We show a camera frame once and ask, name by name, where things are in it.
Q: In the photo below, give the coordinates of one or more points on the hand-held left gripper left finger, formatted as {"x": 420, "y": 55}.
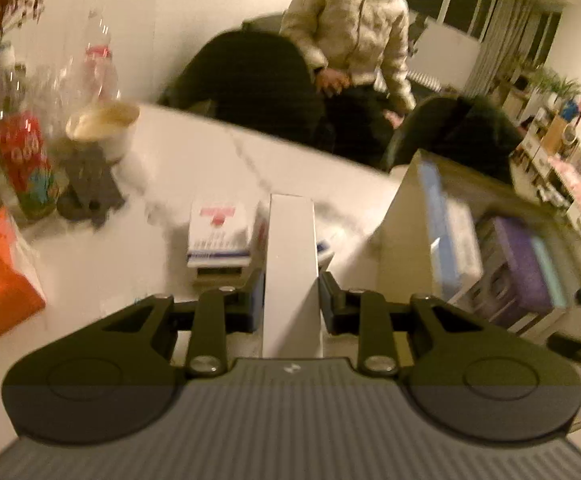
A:
{"x": 256, "y": 305}

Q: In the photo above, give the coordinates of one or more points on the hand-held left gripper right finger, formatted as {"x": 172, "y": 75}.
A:
{"x": 326, "y": 305}

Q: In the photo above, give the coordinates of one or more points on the long white box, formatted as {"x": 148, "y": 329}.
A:
{"x": 293, "y": 260}

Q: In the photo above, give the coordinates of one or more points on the strawberry print medicine box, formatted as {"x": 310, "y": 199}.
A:
{"x": 220, "y": 232}

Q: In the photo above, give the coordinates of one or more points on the purple product box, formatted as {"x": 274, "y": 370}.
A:
{"x": 515, "y": 260}

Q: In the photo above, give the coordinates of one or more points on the beige cardboard box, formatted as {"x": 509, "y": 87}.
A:
{"x": 405, "y": 220}

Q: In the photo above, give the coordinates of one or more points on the white marble desktop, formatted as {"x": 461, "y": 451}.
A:
{"x": 210, "y": 160}

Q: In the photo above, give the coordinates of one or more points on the white medicine box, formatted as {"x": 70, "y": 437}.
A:
{"x": 223, "y": 274}

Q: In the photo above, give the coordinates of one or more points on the round table mirror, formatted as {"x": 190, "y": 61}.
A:
{"x": 570, "y": 136}

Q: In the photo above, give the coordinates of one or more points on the wooden low cabinet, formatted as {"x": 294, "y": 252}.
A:
{"x": 553, "y": 135}

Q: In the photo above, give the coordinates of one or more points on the grey metal phone stand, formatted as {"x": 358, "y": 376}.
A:
{"x": 88, "y": 180}

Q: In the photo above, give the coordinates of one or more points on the dark shell chair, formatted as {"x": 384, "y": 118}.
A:
{"x": 250, "y": 80}

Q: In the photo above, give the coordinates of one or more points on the white bowl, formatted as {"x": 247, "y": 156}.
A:
{"x": 105, "y": 135}

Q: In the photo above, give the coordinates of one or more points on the orange and white tissue pack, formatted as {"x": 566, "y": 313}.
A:
{"x": 0, "y": 280}

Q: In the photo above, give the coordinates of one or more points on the red cartoon label drink bottle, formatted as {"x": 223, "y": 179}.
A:
{"x": 23, "y": 155}

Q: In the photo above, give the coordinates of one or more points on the patterned curtain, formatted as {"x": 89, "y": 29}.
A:
{"x": 510, "y": 25}

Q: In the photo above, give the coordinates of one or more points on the empty clear plastic bottle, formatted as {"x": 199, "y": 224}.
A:
{"x": 101, "y": 60}

